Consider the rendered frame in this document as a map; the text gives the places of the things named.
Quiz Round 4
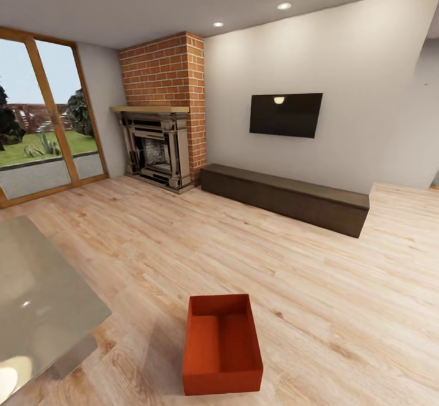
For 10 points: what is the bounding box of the storage box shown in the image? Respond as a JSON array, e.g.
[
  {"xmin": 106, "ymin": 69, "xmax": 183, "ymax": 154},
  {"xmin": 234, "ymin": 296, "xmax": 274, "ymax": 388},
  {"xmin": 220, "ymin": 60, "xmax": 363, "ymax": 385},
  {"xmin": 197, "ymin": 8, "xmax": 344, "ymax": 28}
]
[{"xmin": 182, "ymin": 294, "xmax": 264, "ymax": 396}]

